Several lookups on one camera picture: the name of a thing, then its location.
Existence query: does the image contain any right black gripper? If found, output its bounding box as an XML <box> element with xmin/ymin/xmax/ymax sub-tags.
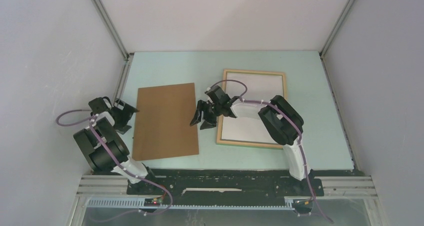
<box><xmin>189</xmin><ymin>100</ymin><xmax>222</xmax><ymax>131</ymax></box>

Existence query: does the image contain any wooden picture frame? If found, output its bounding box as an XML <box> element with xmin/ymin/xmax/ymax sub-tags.
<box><xmin>215</xmin><ymin>68</ymin><xmax>288</xmax><ymax>151</ymax></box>

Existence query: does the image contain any brown backing board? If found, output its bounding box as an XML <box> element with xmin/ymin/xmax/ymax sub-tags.
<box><xmin>132</xmin><ymin>83</ymin><xmax>199</xmax><ymax>161</ymax></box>

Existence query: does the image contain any landscape photo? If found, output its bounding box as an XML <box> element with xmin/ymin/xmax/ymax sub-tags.
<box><xmin>221</xmin><ymin>72</ymin><xmax>286</xmax><ymax>145</ymax></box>

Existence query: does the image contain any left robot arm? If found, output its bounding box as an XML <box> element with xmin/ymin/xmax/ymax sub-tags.
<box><xmin>73</xmin><ymin>96</ymin><xmax>158</xmax><ymax>194</ymax></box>

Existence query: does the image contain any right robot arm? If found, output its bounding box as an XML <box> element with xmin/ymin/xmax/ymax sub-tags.
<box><xmin>190</xmin><ymin>84</ymin><xmax>317</xmax><ymax>200</ymax></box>

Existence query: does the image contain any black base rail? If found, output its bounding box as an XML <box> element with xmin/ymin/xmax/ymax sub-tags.
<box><xmin>125</xmin><ymin>168</ymin><xmax>326</xmax><ymax>212</ymax></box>

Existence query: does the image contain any left aluminium corner post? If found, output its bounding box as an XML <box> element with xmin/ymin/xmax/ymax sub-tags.
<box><xmin>91</xmin><ymin>0</ymin><xmax>130</xmax><ymax>61</ymax></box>

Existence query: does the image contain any aluminium corner post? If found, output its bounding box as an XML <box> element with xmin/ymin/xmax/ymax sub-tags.
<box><xmin>319</xmin><ymin>0</ymin><xmax>357</xmax><ymax>59</ymax></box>
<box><xmin>91</xmin><ymin>0</ymin><xmax>130</xmax><ymax>61</ymax></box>

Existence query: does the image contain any white cable duct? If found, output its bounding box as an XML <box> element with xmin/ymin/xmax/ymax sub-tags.
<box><xmin>85</xmin><ymin>197</ymin><xmax>301</xmax><ymax>211</ymax></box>

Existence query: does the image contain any right aluminium corner post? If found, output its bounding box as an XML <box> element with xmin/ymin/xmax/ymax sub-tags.
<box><xmin>319</xmin><ymin>0</ymin><xmax>357</xmax><ymax>59</ymax></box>

